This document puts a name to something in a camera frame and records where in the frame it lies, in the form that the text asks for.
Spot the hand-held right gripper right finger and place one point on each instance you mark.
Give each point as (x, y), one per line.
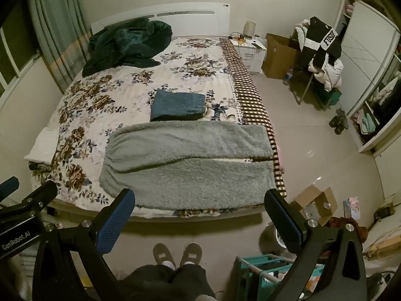
(282, 222)

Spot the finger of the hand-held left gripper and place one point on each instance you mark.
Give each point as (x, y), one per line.
(39, 194)
(7, 186)

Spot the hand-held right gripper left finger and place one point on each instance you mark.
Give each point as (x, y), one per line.
(116, 222)

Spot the grey fleece pants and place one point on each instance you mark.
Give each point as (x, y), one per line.
(188, 169)

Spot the open small cardboard box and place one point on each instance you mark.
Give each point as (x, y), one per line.
(318, 202)

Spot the white folded cloth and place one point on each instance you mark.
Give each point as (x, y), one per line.
(42, 145)

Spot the grey slipper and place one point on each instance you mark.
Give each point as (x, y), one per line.
(191, 252)
(163, 254)

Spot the teal laundry rack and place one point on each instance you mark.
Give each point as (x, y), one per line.
(250, 272)

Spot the pastel printed packet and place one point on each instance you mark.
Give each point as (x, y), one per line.
(351, 208)

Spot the brown cloth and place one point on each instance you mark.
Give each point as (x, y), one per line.
(360, 229)

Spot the person's dark trouser legs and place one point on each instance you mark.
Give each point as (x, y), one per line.
(169, 283)

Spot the dark shoes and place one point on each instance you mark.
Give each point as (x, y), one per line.
(338, 121)

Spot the floral bed quilt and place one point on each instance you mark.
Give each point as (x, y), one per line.
(125, 100)

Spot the window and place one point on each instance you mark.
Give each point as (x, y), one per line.
(14, 56)

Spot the folded blue jeans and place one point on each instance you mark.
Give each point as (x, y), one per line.
(177, 105)

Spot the metal chair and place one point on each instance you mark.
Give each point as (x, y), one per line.
(302, 91)

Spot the brown checked blanket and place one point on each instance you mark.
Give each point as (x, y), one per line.
(247, 91)

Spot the plastic water bottle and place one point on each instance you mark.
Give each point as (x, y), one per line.
(288, 76)

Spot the white padded jacket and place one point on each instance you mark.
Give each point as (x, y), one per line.
(330, 76)

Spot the green striped curtain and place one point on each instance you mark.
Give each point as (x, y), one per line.
(56, 28)

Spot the tall brown cardboard box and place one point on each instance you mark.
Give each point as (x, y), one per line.
(278, 56)

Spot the white nightstand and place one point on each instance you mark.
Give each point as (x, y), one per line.
(253, 55)

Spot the dark green blanket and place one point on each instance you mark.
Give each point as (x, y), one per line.
(125, 45)

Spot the white wardrobe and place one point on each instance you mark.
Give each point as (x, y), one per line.
(366, 53)

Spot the white table lamp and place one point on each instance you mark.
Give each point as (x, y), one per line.
(250, 28)

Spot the white headboard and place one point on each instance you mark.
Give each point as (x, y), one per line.
(188, 17)

